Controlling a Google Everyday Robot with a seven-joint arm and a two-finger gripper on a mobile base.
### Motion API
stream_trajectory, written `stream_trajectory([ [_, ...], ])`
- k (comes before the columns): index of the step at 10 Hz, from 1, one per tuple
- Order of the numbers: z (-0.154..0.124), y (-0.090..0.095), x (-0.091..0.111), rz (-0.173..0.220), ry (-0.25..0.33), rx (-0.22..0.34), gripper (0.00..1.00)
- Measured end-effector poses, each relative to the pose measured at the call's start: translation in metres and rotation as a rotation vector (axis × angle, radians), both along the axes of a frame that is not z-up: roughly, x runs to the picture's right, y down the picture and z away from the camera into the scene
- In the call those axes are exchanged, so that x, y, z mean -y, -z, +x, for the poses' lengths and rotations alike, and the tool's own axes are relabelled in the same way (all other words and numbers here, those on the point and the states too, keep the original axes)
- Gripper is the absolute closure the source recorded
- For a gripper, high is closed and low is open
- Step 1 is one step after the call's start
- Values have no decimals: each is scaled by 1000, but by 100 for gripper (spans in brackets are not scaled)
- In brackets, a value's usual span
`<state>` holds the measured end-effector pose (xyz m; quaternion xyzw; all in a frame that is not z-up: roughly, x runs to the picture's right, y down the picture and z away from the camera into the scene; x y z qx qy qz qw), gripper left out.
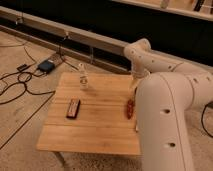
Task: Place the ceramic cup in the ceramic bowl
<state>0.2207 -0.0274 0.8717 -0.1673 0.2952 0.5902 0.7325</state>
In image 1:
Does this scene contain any metal table leg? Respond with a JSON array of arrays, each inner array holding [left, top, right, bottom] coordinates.
[[53, 152, 66, 166]]

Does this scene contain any wooden table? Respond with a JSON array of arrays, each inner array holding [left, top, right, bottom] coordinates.
[[37, 73, 140, 155]]

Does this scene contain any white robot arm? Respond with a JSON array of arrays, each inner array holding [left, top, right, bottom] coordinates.
[[123, 38, 213, 171]]

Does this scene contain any dark rectangular remote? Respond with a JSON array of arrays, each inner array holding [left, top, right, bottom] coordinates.
[[66, 99, 81, 119]]

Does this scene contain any black floor cable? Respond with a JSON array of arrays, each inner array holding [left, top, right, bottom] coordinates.
[[0, 43, 56, 106]]

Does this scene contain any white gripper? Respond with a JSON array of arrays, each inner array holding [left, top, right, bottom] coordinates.
[[129, 70, 145, 93]]

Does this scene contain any red-brown oblong object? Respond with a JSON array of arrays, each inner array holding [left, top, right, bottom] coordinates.
[[126, 99, 135, 119]]

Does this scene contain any black cable at right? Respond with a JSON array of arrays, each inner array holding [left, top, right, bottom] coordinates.
[[200, 102, 213, 139]]

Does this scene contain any small black adapter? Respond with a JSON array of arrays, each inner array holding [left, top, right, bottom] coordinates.
[[17, 64, 29, 72]]

